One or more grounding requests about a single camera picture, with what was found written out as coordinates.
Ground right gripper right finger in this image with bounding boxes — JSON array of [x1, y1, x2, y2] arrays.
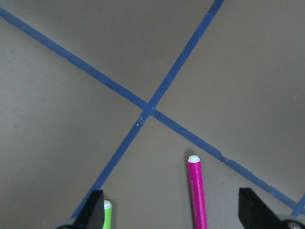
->
[[238, 187, 305, 229]]

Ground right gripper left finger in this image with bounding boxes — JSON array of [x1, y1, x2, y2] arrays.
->
[[54, 190, 105, 229]]

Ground pink pen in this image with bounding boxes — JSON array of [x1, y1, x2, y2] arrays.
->
[[187, 155, 208, 229]]

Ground green pen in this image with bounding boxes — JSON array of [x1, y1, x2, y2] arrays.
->
[[102, 200, 112, 229]]

